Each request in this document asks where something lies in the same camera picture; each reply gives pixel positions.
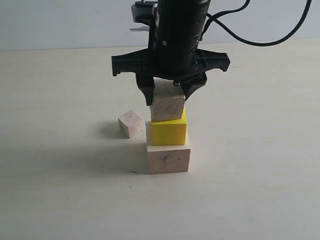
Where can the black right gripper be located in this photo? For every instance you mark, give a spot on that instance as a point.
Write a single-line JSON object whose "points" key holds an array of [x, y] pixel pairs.
{"points": [[173, 54]]}

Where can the medium wooden cube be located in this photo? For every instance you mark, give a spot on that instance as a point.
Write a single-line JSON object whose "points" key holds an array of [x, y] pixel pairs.
{"points": [[168, 101]]}

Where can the yellow cube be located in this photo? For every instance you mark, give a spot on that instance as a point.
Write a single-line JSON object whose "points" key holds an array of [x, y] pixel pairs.
{"points": [[169, 132]]}

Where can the large wooden cube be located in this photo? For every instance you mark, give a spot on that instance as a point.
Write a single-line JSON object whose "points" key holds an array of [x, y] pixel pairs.
{"points": [[164, 159]]}

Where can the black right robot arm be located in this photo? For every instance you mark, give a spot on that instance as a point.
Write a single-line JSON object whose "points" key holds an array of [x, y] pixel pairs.
{"points": [[175, 28]]}

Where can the small wooden cube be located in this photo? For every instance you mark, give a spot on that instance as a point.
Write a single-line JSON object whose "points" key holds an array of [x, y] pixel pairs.
{"points": [[130, 123]]}

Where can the white paper label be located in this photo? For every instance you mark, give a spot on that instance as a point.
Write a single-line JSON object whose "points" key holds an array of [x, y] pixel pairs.
{"points": [[140, 29]]}

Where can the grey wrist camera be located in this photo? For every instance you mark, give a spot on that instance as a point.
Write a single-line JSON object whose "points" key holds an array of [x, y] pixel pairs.
{"points": [[142, 11]]}

